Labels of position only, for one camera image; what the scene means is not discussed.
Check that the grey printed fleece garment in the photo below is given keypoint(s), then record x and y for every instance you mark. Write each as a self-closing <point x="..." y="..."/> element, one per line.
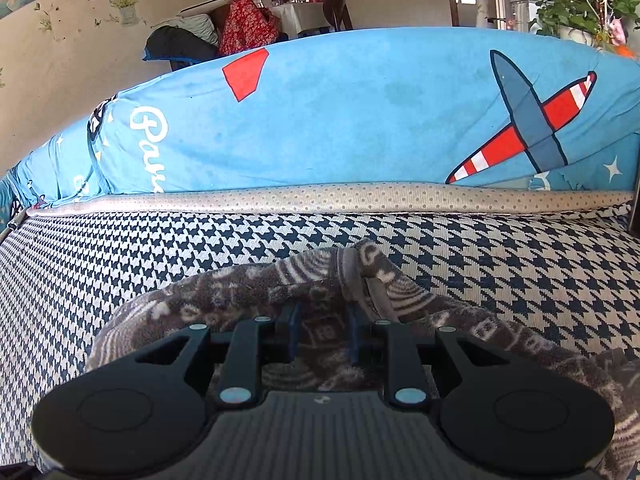
<point x="240" y="290"/>

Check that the lavender pot wall decal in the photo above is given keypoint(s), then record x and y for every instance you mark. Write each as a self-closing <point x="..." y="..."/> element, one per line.
<point x="124" y="0"/>

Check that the pink toy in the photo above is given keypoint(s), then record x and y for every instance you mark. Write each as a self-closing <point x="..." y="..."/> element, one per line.
<point x="618" y="31"/>

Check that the white appliance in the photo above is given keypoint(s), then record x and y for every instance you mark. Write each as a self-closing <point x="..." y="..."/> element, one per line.
<point x="525" y="10"/>

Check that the red floral cloth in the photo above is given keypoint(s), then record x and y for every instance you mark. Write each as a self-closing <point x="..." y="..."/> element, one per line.
<point x="247" y="25"/>

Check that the grey-green cushion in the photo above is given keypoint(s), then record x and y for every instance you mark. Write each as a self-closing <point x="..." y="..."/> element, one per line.
<point x="195" y="24"/>

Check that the houndstooth sofa seat cushion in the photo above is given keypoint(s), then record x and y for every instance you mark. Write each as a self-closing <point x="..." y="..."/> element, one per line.
<point x="500" y="260"/>

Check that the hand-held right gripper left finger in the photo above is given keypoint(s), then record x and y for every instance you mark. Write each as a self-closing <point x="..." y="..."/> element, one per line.
<point x="291" y="332"/>

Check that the green potted houseplants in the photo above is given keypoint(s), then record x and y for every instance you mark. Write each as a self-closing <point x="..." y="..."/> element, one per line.
<point x="580" y="5"/>

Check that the dark wooden chair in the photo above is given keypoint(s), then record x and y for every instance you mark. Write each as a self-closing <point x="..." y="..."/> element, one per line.
<point x="337" y="7"/>

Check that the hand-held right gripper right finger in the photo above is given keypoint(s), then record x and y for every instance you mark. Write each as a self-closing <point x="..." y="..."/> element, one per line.
<point x="354" y="336"/>

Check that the white tablecloth table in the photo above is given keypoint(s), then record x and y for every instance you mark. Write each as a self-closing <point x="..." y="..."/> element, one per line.
<point x="300" y="16"/>

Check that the dark blue pillow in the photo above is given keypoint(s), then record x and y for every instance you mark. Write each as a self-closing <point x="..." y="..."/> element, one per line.
<point x="175" y="45"/>

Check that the black smartphone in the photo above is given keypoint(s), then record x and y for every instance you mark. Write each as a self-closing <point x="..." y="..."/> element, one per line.
<point x="635" y="185"/>

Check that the blue printed sofa cover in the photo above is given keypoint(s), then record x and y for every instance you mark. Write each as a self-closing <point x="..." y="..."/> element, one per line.
<point x="350" y="120"/>

